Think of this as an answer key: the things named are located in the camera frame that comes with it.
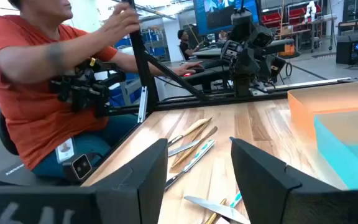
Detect large wall display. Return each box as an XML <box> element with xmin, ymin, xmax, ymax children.
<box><xmin>193</xmin><ymin>0</ymin><xmax>260</xmax><ymax>36</ymax></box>

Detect dark side desk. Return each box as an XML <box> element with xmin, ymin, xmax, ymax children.
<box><xmin>181</xmin><ymin>58</ymin><xmax>232</xmax><ymax>91</ymax></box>

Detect orange plastic bin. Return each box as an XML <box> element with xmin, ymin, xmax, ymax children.
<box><xmin>287</xmin><ymin>80</ymin><xmax>358</xmax><ymax>141</ymax></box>

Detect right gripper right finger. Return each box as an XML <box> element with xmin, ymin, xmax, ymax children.
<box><xmin>229</xmin><ymin>136</ymin><xmax>358</xmax><ymax>224</ymax></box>

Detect black depth camera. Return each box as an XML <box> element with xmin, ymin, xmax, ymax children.
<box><xmin>63</xmin><ymin>152</ymin><xmax>93</xmax><ymax>183</ymax></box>

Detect white id badge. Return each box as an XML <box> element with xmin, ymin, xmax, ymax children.
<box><xmin>55</xmin><ymin>138</ymin><xmax>76</xmax><ymax>164</ymax></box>

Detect black flat pad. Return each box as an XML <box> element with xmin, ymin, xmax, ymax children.
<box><xmin>0</xmin><ymin>161</ymin><xmax>71</xmax><ymax>187</ymax></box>

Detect black computer mouse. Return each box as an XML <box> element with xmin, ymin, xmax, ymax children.
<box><xmin>182</xmin><ymin>65</ymin><xmax>205</xmax><ymax>78</ymax></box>

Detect blue storage crate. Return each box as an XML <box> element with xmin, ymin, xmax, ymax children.
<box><xmin>109</xmin><ymin>73</ymin><xmax>142</xmax><ymax>108</ymax></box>

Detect teal patterned handle knife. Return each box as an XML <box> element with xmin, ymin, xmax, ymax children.
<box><xmin>163</xmin><ymin>139</ymin><xmax>216</xmax><ymax>192</ymax></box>

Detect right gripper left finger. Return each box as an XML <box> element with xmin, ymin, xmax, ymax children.
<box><xmin>0</xmin><ymin>138</ymin><xmax>169</xmax><ymax>224</ymax></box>

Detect black computer tower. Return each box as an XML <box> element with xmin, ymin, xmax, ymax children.
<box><xmin>336</xmin><ymin>34</ymin><xmax>358</xmax><ymax>65</ymax></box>

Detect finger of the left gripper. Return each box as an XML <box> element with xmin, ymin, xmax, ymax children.
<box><xmin>261</xmin><ymin>39</ymin><xmax>295</xmax><ymax>55</ymax></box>
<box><xmin>270</xmin><ymin>55</ymin><xmax>287</xmax><ymax>82</ymax></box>

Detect person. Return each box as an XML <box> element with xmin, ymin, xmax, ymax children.
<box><xmin>0</xmin><ymin>0</ymin><xmax>203</xmax><ymax>180</ymax></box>
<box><xmin>177</xmin><ymin>29</ymin><xmax>205</xmax><ymax>62</ymax></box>

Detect shelf with red bins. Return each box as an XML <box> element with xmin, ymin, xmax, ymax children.
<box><xmin>261</xmin><ymin>0</ymin><xmax>338</xmax><ymax>52</ymax></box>

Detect teal plastic bin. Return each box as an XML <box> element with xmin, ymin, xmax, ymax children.
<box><xmin>314</xmin><ymin>108</ymin><xmax>358</xmax><ymax>190</ymax></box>

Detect silver aluminium bar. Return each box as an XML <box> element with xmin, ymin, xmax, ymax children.
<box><xmin>137</xmin><ymin>86</ymin><xmax>149</xmax><ymax>124</ymax></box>

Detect black table frame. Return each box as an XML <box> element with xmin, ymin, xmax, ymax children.
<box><xmin>82</xmin><ymin>0</ymin><xmax>358</xmax><ymax>187</ymax></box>

